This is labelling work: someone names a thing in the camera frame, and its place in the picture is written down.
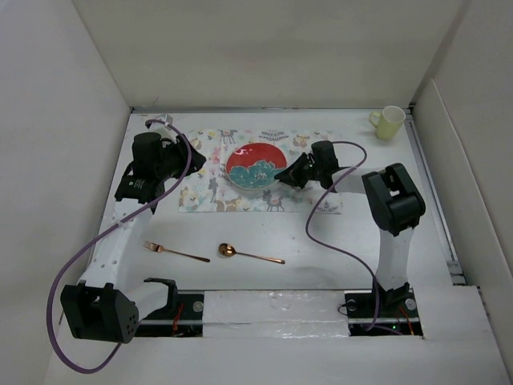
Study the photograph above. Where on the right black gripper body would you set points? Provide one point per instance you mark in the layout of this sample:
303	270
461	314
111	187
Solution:
318	170

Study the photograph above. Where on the pale yellow mug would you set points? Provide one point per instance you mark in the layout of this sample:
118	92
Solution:
387	122

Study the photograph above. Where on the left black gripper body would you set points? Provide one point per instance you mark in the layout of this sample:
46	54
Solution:
175	159

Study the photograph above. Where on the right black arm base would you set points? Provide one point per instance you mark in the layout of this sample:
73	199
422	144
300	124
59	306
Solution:
376	312

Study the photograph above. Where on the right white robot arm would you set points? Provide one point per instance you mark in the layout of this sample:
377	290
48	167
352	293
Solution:
395	203

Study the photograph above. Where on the copper fork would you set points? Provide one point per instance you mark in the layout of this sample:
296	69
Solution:
161	249

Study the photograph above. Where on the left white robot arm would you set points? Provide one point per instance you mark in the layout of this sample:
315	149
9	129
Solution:
104	306

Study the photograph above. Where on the red and teal plate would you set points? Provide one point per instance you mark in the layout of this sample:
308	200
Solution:
254	166

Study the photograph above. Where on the animal print cloth placemat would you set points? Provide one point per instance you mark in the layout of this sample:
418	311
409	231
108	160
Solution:
210	191

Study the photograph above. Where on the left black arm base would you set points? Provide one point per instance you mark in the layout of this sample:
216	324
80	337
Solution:
184	319

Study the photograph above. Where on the copper spoon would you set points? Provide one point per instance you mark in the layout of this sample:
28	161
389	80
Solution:
227	250

